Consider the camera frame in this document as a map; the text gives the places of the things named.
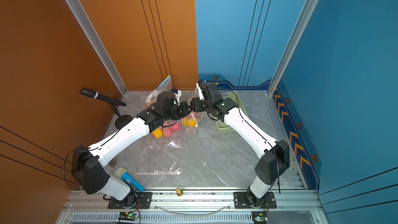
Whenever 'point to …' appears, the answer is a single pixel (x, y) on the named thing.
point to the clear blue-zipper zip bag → (152, 98)
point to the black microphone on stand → (121, 120)
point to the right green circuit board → (259, 216)
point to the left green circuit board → (127, 216)
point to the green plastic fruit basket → (222, 128)
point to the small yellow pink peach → (185, 122)
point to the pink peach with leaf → (167, 131)
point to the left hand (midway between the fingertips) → (195, 106)
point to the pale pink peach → (176, 127)
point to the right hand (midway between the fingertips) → (196, 101)
